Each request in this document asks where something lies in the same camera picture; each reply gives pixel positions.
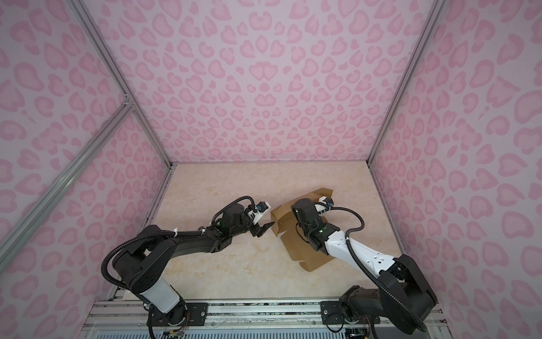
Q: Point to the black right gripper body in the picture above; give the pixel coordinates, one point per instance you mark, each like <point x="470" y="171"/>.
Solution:
<point x="316" y="207"/>

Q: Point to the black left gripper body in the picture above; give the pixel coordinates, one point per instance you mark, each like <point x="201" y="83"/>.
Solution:
<point x="255" y="227"/>

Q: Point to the brown cardboard box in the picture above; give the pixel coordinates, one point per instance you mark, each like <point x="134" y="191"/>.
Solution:
<point x="286" y="229"/>

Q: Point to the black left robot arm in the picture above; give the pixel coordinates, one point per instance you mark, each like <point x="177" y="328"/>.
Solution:
<point x="137" y="265"/>

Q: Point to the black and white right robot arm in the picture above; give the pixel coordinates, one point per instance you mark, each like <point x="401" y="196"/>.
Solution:
<point x="401" y="294"/>

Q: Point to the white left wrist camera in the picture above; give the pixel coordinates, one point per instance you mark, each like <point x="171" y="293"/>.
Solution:
<point x="258" y="211"/>

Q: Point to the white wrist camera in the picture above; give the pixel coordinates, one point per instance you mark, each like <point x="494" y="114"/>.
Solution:
<point x="324" y="204"/>
<point x="258" y="211"/>

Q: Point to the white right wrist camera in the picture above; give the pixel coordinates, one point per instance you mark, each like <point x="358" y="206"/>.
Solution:
<point x="324" y="204"/>

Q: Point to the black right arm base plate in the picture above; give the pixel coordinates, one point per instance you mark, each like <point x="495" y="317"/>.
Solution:
<point x="334" y="312"/>

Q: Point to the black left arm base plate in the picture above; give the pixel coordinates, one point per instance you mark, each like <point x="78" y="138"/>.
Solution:
<point x="194" y="313"/>

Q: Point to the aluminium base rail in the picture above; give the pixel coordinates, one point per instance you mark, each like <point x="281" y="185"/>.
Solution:
<point x="231" y="318"/>

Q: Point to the aluminium left corner post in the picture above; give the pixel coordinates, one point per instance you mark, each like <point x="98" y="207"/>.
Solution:
<point x="94" y="35"/>

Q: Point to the aluminium corner post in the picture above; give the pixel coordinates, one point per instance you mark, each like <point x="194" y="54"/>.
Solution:
<point x="436" y="13"/>
<point x="94" y="35"/>

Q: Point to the aluminium diagonal frame bar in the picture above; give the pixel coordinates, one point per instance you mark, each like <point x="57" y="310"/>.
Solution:
<point x="28" y="225"/>

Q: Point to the aluminium right corner post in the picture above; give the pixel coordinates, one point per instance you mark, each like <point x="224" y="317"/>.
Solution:
<point x="436" y="13"/>

